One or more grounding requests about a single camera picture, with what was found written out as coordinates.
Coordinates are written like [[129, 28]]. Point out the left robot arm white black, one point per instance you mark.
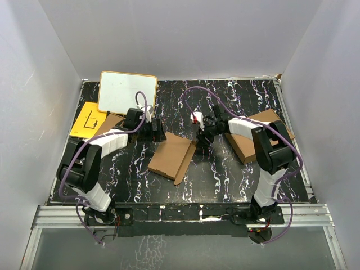
[[80, 165]]

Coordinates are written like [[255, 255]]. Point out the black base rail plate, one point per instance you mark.
[[187, 218]]

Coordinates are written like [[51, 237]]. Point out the aluminium frame rail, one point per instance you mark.
[[305, 215]]

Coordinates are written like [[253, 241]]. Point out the white board yellow frame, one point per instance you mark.
[[117, 91]]

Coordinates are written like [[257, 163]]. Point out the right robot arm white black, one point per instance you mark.
[[274, 154]]

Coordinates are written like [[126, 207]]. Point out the small brown cardboard box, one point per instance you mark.
[[110, 122]]

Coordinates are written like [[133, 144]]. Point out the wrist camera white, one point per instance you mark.
[[198, 118], [147, 112]]

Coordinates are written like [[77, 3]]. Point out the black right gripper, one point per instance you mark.
[[202, 135]]

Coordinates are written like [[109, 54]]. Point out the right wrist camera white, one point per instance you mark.
[[198, 118]]

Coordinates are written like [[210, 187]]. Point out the yellow booklet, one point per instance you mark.
[[88, 121]]

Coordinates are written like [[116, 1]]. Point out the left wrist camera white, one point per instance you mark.
[[147, 112]]

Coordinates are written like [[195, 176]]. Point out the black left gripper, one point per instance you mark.
[[154, 136]]

